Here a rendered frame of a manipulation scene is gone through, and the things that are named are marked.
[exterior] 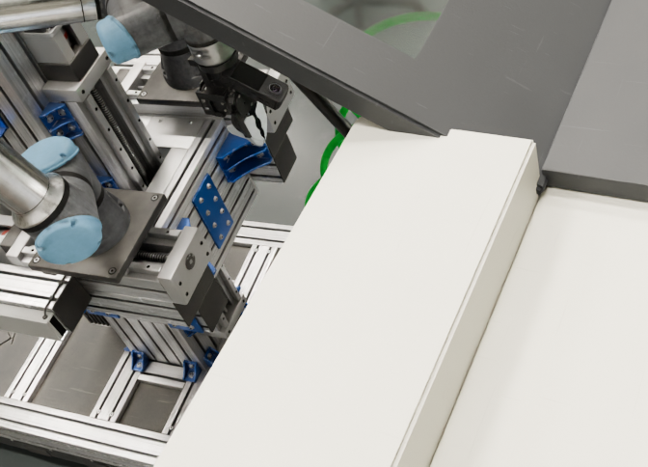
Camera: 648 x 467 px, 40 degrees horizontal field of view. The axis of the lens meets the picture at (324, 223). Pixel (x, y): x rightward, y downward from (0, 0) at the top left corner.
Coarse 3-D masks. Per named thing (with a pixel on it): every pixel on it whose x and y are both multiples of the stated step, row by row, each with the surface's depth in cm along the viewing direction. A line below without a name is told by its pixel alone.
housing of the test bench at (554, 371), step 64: (640, 0) 115; (640, 64) 108; (576, 128) 104; (640, 128) 101; (576, 192) 102; (640, 192) 97; (576, 256) 96; (640, 256) 94; (512, 320) 93; (576, 320) 91; (640, 320) 89; (512, 384) 88; (576, 384) 86; (640, 384) 85; (448, 448) 86; (512, 448) 84; (576, 448) 82; (640, 448) 81
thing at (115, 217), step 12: (108, 192) 180; (96, 204) 174; (108, 204) 178; (120, 204) 183; (108, 216) 177; (120, 216) 179; (108, 228) 177; (120, 228) 179; (108, 240) 178; (96, 252) 178
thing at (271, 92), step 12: (240, 60) 151; (228, 72) 149; (240, 72) 150; (252, 72) 151; (264, 72) 151; (228, 84) 151; (240, 84) 149; (252, 84) 150; (264, 84) 150; (276, 84) 150; (252, 96) 151; (264, 96) 149; (276, 96) 149; (276, 108) 151
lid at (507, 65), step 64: (192, 0) 103; (256, 0) 105; (320, 0) 109; (384, 0) 111; (448, 0) 111; (512, 0) 114; (576, 0) 116; (320, 64) 102; (384, 64) 104; (448, 64) 106; (512, 64) 109; (576, 64) 111; (448, 128) 102; (512, 128) 104
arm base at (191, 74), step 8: (184, 48) 200; (160, 56) 206; (168, 56) 202; (176, 56) 201; (184, 56) 202; (168, 64) 204; (176, 64) 203; (184, 64) 203; (168, 72) 206; (176, 72) 204; (184, 72) 204; (192, 72) 204; (168, 80) 207; (176, 80) 205; (184, 80) 205; (192, 80) 205; (200, 80) 205; (176, 88) 207; (184, 88) 206; (192, 88) 206
